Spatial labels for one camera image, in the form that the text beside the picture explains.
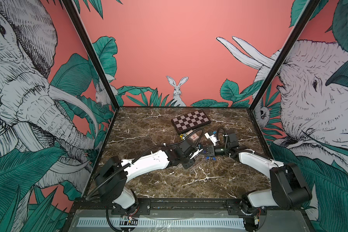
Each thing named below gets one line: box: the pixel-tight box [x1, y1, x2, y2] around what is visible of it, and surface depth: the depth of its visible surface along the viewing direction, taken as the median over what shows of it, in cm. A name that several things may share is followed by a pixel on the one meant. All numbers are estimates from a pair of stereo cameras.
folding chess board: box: [171, 109, 212, 134], surface depth 110 cm
